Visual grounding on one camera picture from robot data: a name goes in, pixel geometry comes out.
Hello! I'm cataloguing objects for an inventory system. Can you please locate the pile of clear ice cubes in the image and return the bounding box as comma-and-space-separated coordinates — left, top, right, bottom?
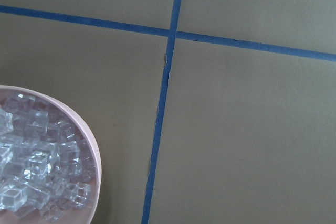
1, 89, 97, 223

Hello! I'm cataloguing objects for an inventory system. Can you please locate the pink bowl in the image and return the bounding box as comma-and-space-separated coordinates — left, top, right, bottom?
1, 85, 102, 224

